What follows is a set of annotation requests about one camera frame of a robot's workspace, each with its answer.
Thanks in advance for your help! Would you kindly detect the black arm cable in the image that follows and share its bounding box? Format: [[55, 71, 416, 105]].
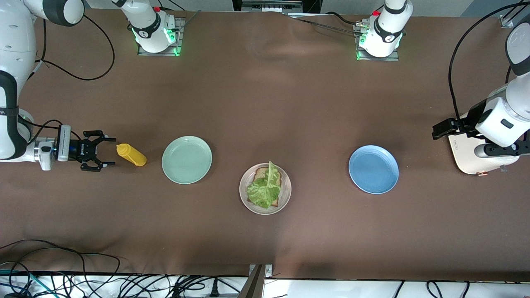
[[17, 14, 116, 143], [448, 2, 530, 120]]

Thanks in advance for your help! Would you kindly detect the long black floor cable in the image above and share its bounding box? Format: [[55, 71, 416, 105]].
[[0, 239, 121, 290]]

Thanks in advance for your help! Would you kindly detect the yellow squeeze bottle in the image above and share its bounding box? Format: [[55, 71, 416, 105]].
[[116, 143, 147, 167]]

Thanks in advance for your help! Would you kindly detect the blue plate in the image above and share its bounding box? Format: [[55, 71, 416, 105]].
[[348, 145, 400, 195]]

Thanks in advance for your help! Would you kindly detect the beige plate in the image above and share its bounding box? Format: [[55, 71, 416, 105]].
[[239, 163, 292, 216]]

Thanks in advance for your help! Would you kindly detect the black base power cable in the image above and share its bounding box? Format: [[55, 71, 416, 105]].
[[290, 12, 365, 34]]

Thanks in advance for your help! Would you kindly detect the mint green plate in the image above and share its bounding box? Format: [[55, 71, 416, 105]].
[[161, 136, 213, 185]]

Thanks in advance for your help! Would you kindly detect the aluminium camera post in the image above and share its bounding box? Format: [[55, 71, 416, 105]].
[[244, 264, 274, 298]]

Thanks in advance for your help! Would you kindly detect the cream white toaster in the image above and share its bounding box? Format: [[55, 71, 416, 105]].
[[448, 112, 520, 177]]

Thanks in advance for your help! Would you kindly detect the grey power strip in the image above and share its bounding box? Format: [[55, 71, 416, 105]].
[[242, 0, 303, 13]]

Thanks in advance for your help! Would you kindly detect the teal cable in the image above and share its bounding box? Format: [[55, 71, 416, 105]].
[[0, 269, 46, 298]]

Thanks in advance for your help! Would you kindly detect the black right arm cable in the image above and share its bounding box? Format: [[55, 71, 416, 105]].
[[17, 14, 116, 143]]

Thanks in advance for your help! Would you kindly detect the looped black cable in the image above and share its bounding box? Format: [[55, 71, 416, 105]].
[[426, 281, 446, 298]]

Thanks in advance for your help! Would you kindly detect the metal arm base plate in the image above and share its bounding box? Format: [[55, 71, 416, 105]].
[[137, 17, 186, 57], [354, 21, 400, 62]]

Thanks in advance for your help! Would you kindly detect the toasted bread slice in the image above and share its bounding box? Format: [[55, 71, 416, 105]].
[[248, 167, 283, 207]]

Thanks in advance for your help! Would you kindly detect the brown table cloth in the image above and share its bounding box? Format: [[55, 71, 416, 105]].
[[0, 7, 530, 282]]

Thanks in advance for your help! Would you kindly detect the green lettuce leaf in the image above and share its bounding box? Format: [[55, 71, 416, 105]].
[[247, 161, 282, 209]]

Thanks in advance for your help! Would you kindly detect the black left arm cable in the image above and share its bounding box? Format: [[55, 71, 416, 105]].
[[448, 2, 530, 120]]

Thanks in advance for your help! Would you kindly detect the aluminium frame profile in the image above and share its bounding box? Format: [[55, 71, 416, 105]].
[[499, 0, 530, 29]]

